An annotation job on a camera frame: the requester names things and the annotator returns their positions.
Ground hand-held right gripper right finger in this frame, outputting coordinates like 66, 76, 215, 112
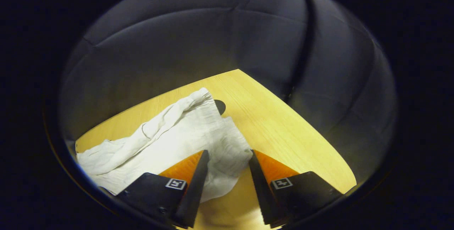
248, 149, 343, 229

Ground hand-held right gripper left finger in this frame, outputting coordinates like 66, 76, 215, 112
118, 149, 210, 229

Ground white jeans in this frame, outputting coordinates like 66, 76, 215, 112
76, 87, 253, 204

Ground black backdrop cloth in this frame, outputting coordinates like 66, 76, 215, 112
59, 0, 398, 184

